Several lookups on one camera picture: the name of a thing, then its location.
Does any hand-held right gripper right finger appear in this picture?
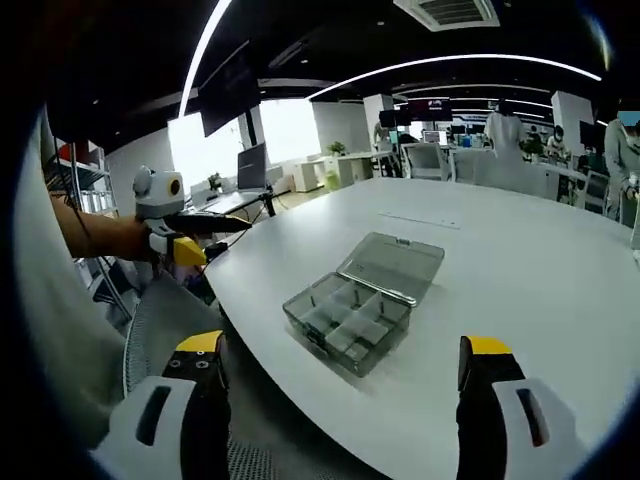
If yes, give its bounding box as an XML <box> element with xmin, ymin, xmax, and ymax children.
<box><xmin>454</xmin><ymin>334</ymin><xmax>585</xmax><ymax>480</ymax></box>

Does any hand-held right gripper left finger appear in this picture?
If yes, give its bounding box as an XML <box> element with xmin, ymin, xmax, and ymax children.
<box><xmin>89</xmin><ymin>329</ymin><xmax>233</xmax><ymax>480</ymax></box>

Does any clear plastic compartment box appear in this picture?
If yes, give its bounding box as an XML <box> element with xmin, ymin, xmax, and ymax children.
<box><xmin>282</xmin><ymin>231</ymin><xmax>446</xmax><ymax>379</ymax></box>

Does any metal rack with white bins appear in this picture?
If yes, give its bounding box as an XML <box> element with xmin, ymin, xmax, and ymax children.
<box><xmin>49</xmin><ymin>139</ymin><xmax>121</xmax><ymax>306</ymax></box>

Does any grey laptop on stand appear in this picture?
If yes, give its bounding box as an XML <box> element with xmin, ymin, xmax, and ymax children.
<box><xmin>235</xmin><ymin>143</ymin><xmax>281</xmax><ymax>219</ymax></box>

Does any grey mesh office chair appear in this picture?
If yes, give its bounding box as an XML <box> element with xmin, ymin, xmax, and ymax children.
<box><xmin>122</xmin><ymin>272</ymin><xmax>361</xmax><ymax>480</ymax></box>

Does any hanging dark screen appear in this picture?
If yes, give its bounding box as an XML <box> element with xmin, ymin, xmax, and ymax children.
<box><xmin>198</xmin><ymin>42</ymin><xmax>262</xmax><ymax>137</ymax></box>

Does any white low cabinet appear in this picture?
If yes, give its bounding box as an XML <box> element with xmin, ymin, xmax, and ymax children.
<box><xmin>294</xmin><ymin>152</ymin><xmax>396</xmax><ymax>194</ymax></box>

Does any white mesh office chair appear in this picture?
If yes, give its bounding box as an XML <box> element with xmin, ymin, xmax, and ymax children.
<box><xmin>402</xmin><ymin>143</ymin><xmax>452</xmax><ymax>182</ymax></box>

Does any red-lit display screen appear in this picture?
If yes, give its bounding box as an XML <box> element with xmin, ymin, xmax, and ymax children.
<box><xmin>410</xmin><ymin>98</ymin><xmax>451</xmax><ymax>121</ymax></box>

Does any ceiling air vent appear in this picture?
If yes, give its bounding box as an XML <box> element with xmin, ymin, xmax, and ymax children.
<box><xmin>393</xmin><ymin>0</ymin><xmax>500</xmax><ymax>32</ymax></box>

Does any thin black body cable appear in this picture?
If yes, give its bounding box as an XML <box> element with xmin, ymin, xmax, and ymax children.
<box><xmin>47</xmin><ymin>114</ymin><xmax>109</xmax><ymax>261</ymax></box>

